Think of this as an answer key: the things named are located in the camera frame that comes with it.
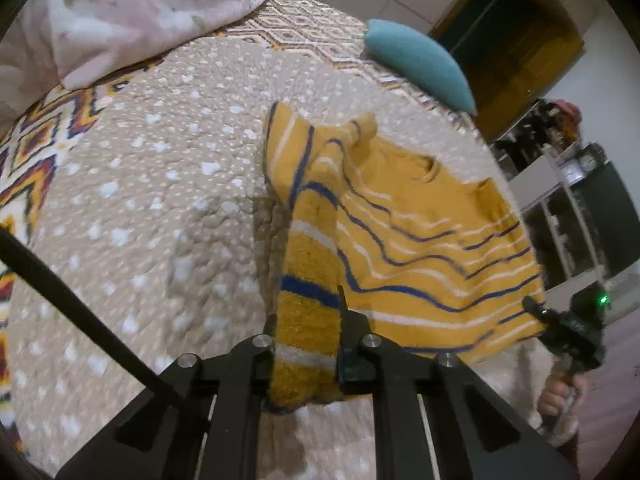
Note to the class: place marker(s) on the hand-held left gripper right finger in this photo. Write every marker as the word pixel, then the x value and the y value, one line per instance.
pixel 353 356

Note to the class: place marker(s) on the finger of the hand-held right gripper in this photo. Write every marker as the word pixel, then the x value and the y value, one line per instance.
pixel 539 311

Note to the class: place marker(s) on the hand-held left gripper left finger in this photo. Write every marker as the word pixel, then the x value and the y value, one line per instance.
pixel 259 362

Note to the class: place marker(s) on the yellow striped knit sweater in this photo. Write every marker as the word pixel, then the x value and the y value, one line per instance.
pixel 420 240

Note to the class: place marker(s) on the person's right forearm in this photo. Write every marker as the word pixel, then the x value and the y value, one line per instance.
pixel 562 435

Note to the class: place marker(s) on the person's right hand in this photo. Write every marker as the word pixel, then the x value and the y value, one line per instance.
pixel 556 394

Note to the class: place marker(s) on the white shelf unit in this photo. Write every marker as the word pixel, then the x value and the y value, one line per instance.
pixel 550 210

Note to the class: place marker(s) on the dark green board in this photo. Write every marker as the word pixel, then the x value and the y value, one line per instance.
pixel 620 220

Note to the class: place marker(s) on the beige dotted quilted blanket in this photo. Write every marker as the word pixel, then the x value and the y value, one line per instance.
pixel 150 200

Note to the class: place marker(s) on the black rod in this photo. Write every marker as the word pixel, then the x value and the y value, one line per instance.
pixel 75 295

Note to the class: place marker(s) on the brown wooden door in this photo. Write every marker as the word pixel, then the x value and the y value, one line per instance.
pixel 505 45

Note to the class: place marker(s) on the teal cushion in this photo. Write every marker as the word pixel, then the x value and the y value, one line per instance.
pixel 425 62

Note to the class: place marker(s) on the zigzag patterned bed sheet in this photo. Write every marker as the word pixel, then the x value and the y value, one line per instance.
pixel 30 160

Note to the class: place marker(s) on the pink floral pillow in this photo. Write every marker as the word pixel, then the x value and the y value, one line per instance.
pixel 130 15

